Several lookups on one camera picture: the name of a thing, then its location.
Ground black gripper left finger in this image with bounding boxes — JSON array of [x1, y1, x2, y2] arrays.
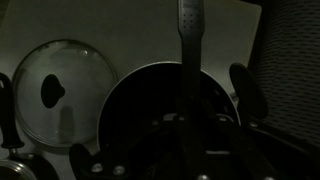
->
[[68, 118, 179, 180]]

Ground black ladle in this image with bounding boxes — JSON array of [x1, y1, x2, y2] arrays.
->
[[176, 0, 205, 180]]

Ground black pot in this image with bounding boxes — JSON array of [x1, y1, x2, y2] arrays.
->
[[96, 60, 269, 180]]

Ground small saucepan long black handle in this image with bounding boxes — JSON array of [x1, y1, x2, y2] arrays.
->
[[0, 72, 60, 180]]

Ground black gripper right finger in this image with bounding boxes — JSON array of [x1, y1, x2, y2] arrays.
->
[[208, 113, 316, 180]]

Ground large glass lid black knob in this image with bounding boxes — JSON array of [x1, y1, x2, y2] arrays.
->
[[12, 38, 119, 148]]

